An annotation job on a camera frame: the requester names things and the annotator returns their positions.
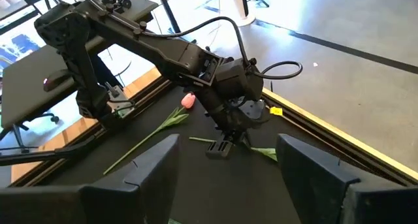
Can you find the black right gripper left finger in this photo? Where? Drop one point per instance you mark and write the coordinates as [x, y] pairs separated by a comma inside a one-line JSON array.
[[98, 204]]

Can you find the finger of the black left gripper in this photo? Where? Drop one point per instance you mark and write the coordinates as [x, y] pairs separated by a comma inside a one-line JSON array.
[[219, 149], [242, 140]]

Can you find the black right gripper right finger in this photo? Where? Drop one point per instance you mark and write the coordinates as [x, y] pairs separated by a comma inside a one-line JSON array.
[[326, 198]]

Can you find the green flower stems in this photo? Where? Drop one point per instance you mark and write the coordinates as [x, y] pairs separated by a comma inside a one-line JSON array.
[[266, 152]]

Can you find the pink artificial tulip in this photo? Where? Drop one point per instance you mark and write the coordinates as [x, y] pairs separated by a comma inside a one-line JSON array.
[[188, 100]]

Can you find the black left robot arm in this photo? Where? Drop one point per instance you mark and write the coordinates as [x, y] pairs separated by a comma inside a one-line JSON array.
[[130, 38]]

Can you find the yellow tape tag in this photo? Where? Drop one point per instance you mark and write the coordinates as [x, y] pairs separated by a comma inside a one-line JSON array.
[[276, 111]]

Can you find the black swivel chair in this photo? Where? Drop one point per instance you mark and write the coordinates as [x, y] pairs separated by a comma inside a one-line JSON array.
[[18, 136]]

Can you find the white tower fan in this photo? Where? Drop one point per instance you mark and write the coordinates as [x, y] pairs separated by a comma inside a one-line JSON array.
[[236, 2]]

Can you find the black computer mouse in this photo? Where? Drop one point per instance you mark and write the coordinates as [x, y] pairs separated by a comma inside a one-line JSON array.
[[57, 80]]

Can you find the black clamp device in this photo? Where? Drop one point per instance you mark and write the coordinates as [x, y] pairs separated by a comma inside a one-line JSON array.
[[121, 2]]

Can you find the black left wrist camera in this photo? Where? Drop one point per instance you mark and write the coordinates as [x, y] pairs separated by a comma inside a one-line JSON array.
[[253, 109]]

